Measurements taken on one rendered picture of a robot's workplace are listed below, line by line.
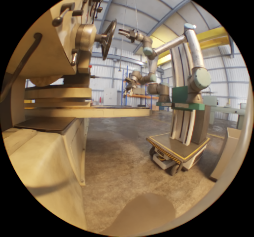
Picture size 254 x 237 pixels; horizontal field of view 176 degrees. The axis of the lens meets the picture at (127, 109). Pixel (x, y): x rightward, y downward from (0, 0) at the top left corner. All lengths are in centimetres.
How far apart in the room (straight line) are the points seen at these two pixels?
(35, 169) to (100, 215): 61
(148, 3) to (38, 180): 819
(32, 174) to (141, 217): 73
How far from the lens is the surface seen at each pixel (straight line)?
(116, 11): 795
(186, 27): 105
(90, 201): 88
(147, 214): 84
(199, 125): 119
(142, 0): 782
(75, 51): 58
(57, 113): 121
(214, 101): 511
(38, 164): 37
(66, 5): 38
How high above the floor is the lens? 80
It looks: 5 degrees down
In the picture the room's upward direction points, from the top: 2 degrees clockwise
